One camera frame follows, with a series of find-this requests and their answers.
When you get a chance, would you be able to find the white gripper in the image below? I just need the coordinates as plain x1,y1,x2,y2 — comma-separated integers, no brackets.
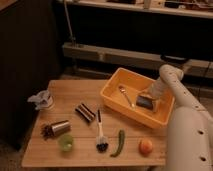
139,78,167,113

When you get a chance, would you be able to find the grey blue sponge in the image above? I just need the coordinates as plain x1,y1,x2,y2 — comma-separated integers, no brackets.
136,96,154,110

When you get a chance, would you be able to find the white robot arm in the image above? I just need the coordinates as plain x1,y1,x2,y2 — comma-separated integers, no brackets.
141,65,213,171

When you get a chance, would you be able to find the green plastic cup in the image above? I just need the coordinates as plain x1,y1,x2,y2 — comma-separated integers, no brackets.
58,134,73,152

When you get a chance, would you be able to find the metal cup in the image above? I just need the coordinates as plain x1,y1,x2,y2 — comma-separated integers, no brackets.
51,120,71,136

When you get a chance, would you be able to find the yellow plastic bin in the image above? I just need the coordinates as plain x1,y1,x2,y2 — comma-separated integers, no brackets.
100,68,174,129

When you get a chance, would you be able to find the metal spoon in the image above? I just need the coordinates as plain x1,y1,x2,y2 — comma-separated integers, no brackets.
118,85,134,108

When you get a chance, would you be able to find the green chili pepper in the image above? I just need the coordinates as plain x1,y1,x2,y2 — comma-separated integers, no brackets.
110,130,125,157

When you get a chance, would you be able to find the orange peach fruit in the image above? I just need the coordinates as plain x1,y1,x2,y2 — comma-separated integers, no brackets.
139,139,153,156

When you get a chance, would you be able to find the brown chocolate bar toy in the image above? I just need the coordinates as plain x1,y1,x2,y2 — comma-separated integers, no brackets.
75,103,96,123

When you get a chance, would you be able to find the vertical metal pole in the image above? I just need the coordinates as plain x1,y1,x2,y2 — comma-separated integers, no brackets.
63,0,76,45

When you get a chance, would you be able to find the wooden shelf board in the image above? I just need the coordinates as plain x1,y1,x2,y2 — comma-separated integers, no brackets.
56,0,213,19

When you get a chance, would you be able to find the black cabinet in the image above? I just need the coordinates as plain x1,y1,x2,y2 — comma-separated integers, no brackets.
0,0,61,150

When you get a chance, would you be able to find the grey metal rail beam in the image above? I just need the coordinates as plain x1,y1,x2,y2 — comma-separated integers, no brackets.
62,42,213,79

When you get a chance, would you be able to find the white handled dish brush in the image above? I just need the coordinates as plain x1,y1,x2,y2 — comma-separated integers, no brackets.
96,111,108,153

